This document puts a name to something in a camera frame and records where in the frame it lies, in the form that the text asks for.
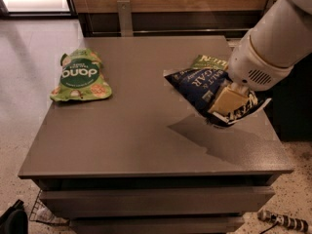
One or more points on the wire basket on floor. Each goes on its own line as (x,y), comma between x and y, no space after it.
(41,214)

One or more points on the black bag on floor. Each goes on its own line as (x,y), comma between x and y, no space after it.
(14,220)

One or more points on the left metal wall bracket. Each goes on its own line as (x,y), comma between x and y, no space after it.
(125,18)

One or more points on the metal wall bracket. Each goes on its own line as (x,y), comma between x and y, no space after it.
(268,5)
(125,18)

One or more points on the lower grey drawer front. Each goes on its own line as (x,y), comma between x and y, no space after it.
(171,225)

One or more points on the power strip on floor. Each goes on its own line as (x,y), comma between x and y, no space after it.
(286,221)

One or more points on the green Dang rice chip bag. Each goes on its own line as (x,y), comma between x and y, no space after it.
(81,78)

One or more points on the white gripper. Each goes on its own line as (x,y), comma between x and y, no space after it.
(250,65)

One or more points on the upper grey drawer front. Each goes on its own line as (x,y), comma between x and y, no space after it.
(146,202)

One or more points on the right metal wall bracket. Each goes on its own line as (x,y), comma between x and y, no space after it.
(268,5)

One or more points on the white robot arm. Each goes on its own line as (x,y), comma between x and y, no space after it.
(266,54)

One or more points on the blue Kettle chip bag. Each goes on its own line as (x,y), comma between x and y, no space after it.
(200,88)

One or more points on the green Kettle jalapeno chip bag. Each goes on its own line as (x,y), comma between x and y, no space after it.
(203,61)

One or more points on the grey drawer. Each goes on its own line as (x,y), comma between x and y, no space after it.
(171,225)
(146,202)

